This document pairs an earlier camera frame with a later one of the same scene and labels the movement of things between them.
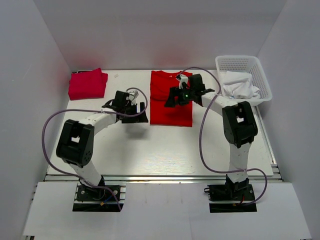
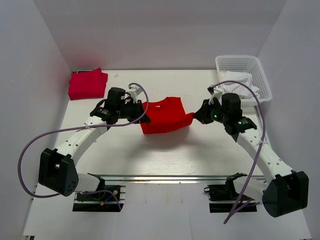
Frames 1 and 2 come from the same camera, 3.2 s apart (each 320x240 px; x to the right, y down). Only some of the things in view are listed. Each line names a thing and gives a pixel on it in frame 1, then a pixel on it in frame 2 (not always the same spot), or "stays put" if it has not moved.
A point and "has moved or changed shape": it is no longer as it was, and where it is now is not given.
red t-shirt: (180, 115) has moved or changed shape
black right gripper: (174, 92) -> (202, 114)
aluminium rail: (164, 178) stays put
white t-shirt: (238, 85) stays put
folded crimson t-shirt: (87, 84) stays put
